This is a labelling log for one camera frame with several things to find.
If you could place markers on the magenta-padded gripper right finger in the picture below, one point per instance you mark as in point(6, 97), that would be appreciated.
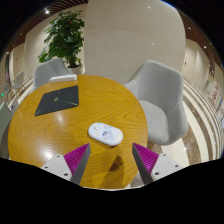
point(146, 158)

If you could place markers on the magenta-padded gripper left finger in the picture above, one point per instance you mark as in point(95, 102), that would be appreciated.
point(77, 158)

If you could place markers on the white printed computer mouse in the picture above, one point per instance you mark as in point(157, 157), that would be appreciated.
point(105, 133)

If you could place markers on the black mouse pad green lines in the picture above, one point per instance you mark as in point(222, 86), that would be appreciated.
point(58, 100)

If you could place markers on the light grey armchair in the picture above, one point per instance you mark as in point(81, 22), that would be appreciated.
point(46, 71)
point(160, 96)

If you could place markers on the grey-green chair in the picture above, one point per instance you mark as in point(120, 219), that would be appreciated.
point(4, 126)

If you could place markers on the white power strip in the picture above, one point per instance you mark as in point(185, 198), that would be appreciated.
point(62, 78)

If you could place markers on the white plant pot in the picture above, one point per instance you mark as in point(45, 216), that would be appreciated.
point(76, 70)

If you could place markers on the group of distant chairs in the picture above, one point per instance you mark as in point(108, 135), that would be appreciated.
point(16, 81)

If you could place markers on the green leafy potted plant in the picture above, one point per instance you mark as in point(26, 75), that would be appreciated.
point(65, 38)

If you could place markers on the red and white wall poster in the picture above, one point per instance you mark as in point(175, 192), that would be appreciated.
point(215, 94)

